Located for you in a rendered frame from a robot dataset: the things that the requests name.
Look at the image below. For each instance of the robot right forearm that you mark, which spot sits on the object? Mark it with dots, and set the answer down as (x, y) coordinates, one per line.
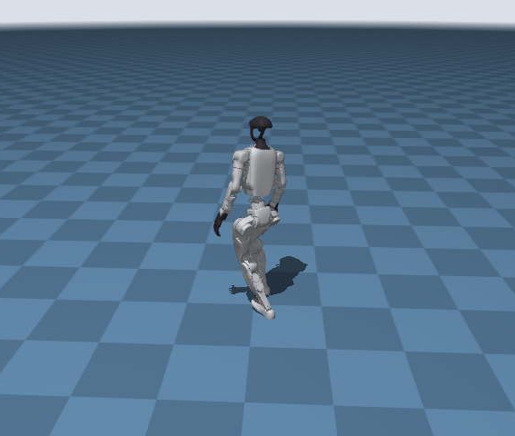
(276, 196)

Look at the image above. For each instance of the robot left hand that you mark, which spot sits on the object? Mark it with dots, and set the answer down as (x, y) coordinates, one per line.
(218, 222)

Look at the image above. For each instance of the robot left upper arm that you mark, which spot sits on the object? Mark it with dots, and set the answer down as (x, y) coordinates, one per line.
(239, 159)

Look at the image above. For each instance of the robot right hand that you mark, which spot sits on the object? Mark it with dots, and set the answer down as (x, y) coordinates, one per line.
(276, 209)

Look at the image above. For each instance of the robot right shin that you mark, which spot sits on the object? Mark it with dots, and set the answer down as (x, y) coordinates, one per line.
(260, 261)

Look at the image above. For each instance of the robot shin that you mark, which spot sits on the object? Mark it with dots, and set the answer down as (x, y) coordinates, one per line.
(260, 261)
(254, 281)

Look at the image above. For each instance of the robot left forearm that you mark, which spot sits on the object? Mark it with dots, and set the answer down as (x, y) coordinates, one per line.
(228, 200)

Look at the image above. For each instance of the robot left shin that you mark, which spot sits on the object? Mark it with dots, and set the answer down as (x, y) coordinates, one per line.
(254, 281)

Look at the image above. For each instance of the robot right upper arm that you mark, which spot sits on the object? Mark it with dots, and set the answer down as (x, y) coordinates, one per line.
(280, 182)

